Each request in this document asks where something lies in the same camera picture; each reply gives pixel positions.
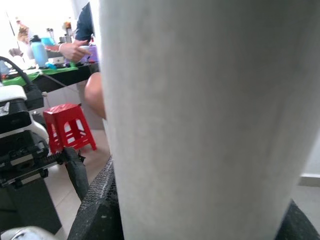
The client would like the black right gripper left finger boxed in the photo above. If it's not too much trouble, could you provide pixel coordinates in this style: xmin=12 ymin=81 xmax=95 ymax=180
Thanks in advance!
xmin=66 ymin=156 xmax=125 ymax=240

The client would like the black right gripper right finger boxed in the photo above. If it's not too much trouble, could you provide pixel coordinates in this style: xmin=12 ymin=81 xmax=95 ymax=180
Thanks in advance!
xmin=274 ymin=199 xmax=320 ymax=240

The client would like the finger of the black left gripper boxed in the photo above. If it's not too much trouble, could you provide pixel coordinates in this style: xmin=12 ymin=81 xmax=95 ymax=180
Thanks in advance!
xmin=63 ymin=147 xmax=90 ymax=201

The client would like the white plastic table leg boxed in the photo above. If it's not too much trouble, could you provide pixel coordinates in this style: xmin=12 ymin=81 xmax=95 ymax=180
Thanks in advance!
xmin=98 ymin=0 xmax=320 ymax=240

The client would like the person hand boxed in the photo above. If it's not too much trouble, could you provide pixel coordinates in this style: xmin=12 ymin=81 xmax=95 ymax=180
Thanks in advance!
xmin=59 ymin=39 xmax=93 ymax=63

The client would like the red plastic stool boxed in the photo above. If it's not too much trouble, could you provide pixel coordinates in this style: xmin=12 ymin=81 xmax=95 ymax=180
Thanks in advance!
xmin=42 ymin=103 xmax=98 ymax=154

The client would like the green desk mat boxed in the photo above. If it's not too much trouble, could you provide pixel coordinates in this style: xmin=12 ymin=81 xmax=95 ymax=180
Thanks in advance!
xmin=1 ymin=65 xmax=85 ymax=85

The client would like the person bare leg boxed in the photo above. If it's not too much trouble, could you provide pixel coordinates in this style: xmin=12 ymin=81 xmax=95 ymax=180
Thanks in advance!
xmin=83 ymin=71 xmax=107 ymax=119

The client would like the black desk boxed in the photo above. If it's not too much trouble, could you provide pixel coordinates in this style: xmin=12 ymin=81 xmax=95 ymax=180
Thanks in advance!
xmin=0 ymin=62 xmax=100 ymax=94

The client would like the light blue water bottle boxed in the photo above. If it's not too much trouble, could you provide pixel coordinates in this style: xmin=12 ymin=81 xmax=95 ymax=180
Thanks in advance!
xmin=29 ymin=34 xmax=49 ymax=69

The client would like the teal container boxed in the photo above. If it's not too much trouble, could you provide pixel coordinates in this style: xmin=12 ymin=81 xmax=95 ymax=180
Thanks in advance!
xmin=39 ymin=36 xmax=55 ymax=47

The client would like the purple box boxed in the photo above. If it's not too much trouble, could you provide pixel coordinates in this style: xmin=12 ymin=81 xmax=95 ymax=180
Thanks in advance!
xmin=64 ymin=45 xmax=100 ymax=65

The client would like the person dark blue shirt torso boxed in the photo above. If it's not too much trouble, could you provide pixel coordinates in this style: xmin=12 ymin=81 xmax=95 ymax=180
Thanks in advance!
xmin=74 ymin=1 xmax=97 ymax=43

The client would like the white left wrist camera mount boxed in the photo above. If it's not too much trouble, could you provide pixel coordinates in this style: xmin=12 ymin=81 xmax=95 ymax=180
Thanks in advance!
xmin=0 ymin=84 xmax=50 ymax=145

